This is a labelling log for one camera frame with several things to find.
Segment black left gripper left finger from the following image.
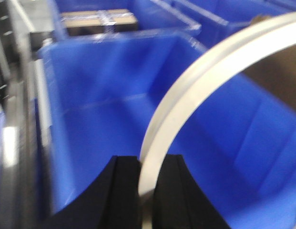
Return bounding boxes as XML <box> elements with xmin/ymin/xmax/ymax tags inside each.
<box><xmin>38</xmin><ymin>156</ymin><xmax>141</xmax><ymax>229</ymax></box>

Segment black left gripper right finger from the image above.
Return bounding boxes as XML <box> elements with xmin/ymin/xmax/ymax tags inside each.
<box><xmin>152</xmin><ymin>154</ymin><xmax>230</xmax><ymax>229</ymax></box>

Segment white curved clamp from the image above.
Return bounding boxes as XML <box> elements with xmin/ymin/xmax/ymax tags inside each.
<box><xmin>138</xmin><ymin>12</ymin><xmax>296</xmax><ymax>229</ymax></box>

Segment blue target bin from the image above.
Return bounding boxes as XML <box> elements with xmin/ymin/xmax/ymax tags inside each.
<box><xmin>39</xmin><ymin>33</ymin><xmax>296</xmax><ymax>229</ymax></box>

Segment cardboard in far bin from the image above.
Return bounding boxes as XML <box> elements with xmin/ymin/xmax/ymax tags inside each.
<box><xmin>61</xmin><ymin>9</ymin><xmax>139</xmax><ymax>36</ymax></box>

